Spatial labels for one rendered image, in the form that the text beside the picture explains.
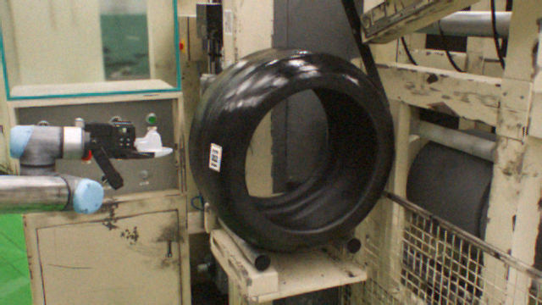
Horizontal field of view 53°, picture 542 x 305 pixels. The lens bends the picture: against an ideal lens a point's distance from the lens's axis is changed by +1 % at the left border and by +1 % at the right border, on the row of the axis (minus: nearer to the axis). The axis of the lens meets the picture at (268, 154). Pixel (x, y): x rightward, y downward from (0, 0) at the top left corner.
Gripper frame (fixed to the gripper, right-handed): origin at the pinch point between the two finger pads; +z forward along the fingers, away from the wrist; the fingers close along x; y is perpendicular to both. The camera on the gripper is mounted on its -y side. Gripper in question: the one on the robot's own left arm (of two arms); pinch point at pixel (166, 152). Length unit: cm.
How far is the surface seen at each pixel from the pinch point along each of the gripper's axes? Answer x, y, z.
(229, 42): 32.1, 27.6, 24.6
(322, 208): 9, -20, 52
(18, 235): 260, -127, -43
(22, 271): 200, -127, -38
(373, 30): 13, 36, 63
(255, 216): -11.6, -13.4, 21.1
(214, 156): -9.5, 1.8, 9.6
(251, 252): -5.9, -25.9, 23.7
